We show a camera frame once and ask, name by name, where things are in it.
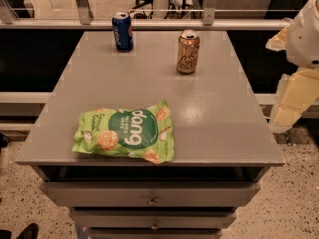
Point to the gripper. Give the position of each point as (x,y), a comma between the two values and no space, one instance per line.
(305,40)

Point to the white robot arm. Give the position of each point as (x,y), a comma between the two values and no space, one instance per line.
(300,39)

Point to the orange LaCroix soda can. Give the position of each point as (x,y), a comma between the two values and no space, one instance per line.
(188,51)

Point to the blue Pepsi soda can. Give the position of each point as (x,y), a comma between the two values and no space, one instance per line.
(122,29)

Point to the grey drawer cabinet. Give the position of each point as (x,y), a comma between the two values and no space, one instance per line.
(220,133)

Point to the green Dang rice chips bag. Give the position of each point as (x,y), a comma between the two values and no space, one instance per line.
(143,133)

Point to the bottom grey drawer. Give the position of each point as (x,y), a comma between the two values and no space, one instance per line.
(155,234)

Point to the grey drawer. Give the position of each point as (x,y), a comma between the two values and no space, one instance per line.
(149,194)
(155,234)
(153,219)

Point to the middle grey drawer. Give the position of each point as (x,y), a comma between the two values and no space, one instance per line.
(153,219)

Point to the top grey drawer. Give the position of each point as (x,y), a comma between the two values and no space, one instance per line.
(149,194)

